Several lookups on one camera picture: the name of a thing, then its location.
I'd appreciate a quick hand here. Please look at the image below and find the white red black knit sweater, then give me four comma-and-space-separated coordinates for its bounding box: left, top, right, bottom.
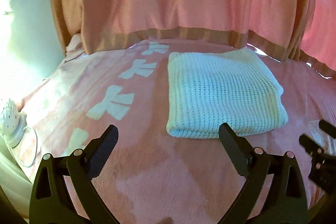
166, 48, 288, 139

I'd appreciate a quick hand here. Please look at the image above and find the pink bed blanket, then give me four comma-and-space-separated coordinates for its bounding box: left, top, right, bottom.
15, 36, 335, 223

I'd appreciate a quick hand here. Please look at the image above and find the orange pink curtain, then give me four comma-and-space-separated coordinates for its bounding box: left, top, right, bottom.
51, 0, 335, 77

